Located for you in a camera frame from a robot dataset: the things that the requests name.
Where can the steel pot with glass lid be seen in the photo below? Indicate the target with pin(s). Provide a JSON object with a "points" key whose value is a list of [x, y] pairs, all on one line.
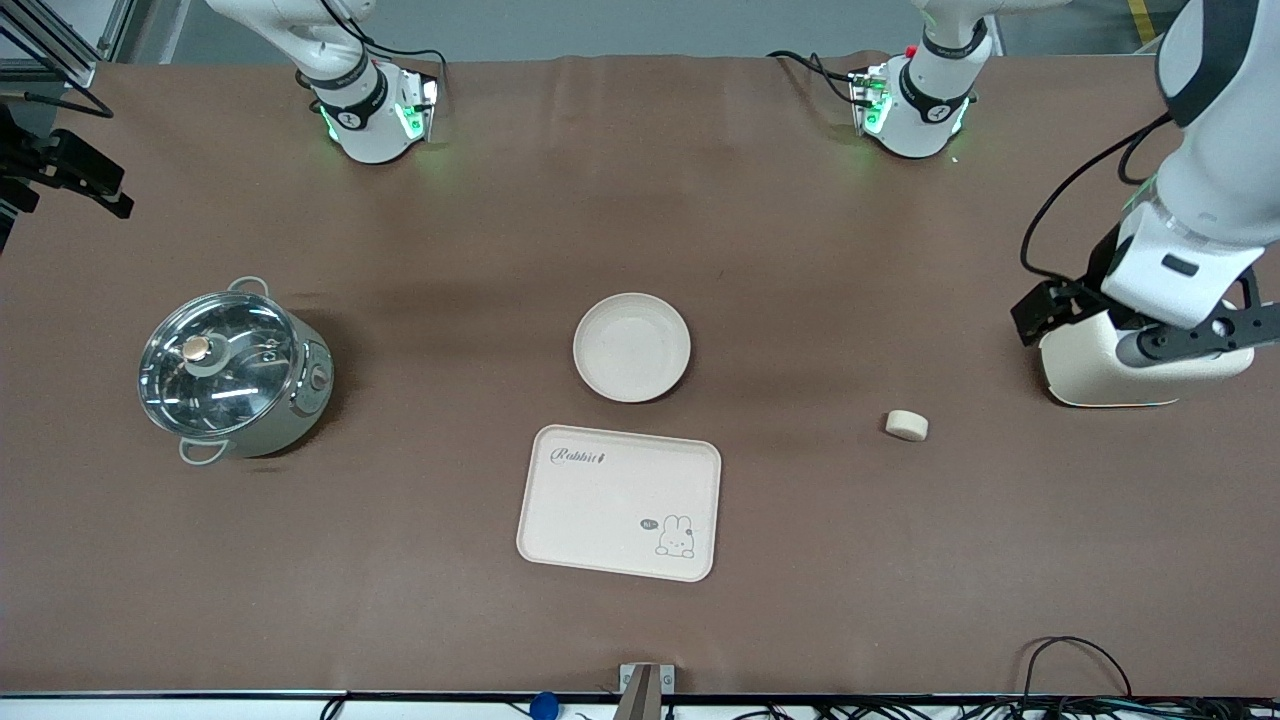
{"points": [[300, 410]]}

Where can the glass pot lid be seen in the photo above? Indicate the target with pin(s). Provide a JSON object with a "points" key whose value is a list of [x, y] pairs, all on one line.
{"points": [[230, 380]]}

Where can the cream round plate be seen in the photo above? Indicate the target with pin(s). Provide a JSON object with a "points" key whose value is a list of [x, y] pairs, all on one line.
{"points": [[632, 350]]}

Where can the brown table cover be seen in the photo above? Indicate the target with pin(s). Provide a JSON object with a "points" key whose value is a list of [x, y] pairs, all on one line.
{"points": [[800, 250]]}

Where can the cream two-slot toaster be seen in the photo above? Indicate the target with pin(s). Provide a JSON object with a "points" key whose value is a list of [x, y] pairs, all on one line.
{"points": [[1085, 375]]}

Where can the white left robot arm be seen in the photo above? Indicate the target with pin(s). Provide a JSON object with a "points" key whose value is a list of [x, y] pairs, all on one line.
{"points": [[1210, 190]]}

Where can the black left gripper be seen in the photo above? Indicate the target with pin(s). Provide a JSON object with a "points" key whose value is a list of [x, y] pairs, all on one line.
{"points": [[1082, 294]]}

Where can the cream rabbit print tray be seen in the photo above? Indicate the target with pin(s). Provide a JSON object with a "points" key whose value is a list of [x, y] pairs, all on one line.
{"points": [[600, 510]]}

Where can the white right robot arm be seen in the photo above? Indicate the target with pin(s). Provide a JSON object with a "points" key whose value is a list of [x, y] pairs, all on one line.
{"points": [[365, 120]]}

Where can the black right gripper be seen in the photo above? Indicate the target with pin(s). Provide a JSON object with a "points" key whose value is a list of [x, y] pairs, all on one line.
{"points": [[62, 160]]}

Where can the grey metal bracket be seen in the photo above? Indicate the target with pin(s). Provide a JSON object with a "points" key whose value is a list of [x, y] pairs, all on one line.
{"points": [[645, 690]]}

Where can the small white bun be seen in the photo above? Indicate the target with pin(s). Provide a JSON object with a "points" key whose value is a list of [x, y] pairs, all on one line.
{"points": [[906, 426]]}

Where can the blue round knob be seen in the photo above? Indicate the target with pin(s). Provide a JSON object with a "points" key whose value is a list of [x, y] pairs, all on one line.
{"points": [[542, 706]]}

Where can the aluminium frame profile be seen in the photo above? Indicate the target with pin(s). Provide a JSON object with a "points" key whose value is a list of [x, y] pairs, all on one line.
{"points": [[75, 70]]}

